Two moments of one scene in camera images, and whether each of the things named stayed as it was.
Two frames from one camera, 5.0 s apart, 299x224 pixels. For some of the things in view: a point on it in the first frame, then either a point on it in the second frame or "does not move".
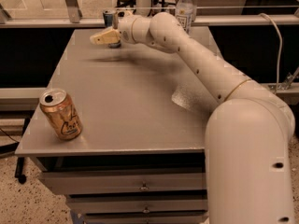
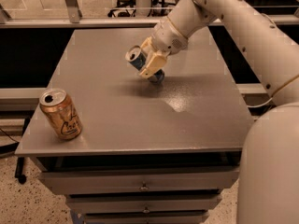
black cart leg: [19, 170] does not move
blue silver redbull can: [108, 18] to [136, 58]
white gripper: [124, 30] to [168, 38]
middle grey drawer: [137, 203] does not move
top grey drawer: [113, 182] does not move
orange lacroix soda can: [61, 114] does not move
